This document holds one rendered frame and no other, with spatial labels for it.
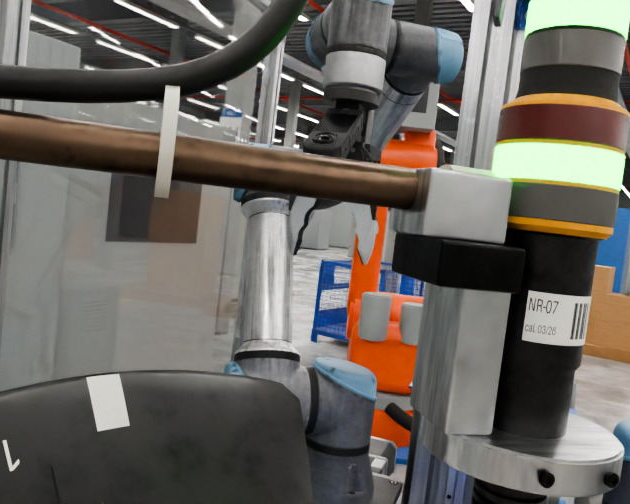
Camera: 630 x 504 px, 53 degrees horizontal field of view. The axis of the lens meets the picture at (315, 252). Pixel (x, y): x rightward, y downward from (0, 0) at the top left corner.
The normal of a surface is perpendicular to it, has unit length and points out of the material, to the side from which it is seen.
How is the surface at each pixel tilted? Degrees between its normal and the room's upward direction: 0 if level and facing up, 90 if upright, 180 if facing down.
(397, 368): 90
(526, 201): 90
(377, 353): 90
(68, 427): 44
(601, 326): 90
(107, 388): 39
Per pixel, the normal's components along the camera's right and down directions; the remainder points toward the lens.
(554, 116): -0.44, 0.00
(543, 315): -0.19, 0.04
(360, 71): 0.12, 0.06
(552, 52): -0.65, -0.03
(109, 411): 0.37, -0.67
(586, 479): 0.33, 0.10
